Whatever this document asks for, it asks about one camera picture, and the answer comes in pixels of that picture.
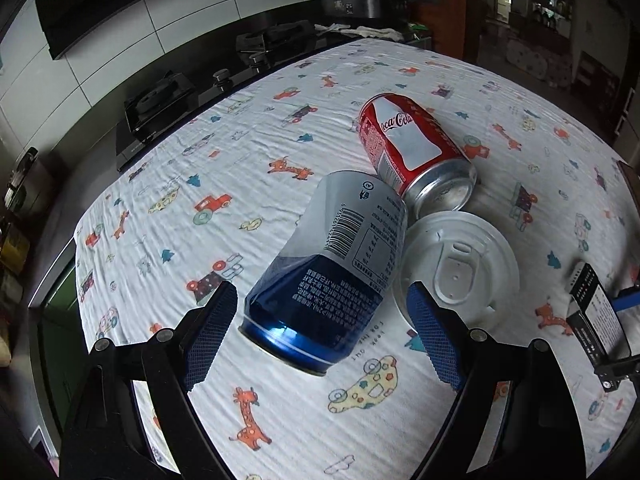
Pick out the white plastic cup lid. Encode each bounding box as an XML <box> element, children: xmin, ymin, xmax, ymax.
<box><xmin>393</xmin><ymin>211</ymin><xmax>520</xmax><ymax>330</ymax></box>

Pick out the blue silver drink can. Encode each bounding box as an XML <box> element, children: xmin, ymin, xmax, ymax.
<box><xmin>240</xmin><ymin>170</ymin><xmax>408</xmax><ymax>375</ymax></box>

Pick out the red Coca-Cola can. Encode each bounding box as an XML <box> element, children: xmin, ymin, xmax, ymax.
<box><xmin>358</xmin><ymin>92</ymin><xmax>477</xmax><ymax>220</ymax></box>

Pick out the white patterned table cloth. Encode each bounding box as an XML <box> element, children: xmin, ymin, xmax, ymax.
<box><xmin>75</xmin><ymin>39</ymin><xmax>639</xmax><ymax>479</ymax></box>

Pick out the black gas stove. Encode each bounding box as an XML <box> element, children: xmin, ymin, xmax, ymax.
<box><xmin>115</xmin><ymin>20</ymin><xmax>317</xmax><ymax>171</ymax></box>

